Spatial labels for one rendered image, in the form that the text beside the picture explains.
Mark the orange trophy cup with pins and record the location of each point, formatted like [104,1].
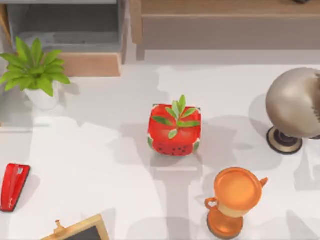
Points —
[233,197]

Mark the red stapler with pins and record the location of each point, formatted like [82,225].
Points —
[13,186]

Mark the wooden framed blackboard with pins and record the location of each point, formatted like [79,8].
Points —
[82,230]

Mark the wooden open shelf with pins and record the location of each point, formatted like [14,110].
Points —
[225,25]

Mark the pale wooden drawer front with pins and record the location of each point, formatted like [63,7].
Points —
[90,65]

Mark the red watermelon plant pot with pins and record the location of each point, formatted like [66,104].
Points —
[175,140]

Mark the green plant in white pot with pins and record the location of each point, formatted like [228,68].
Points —
[37,72]

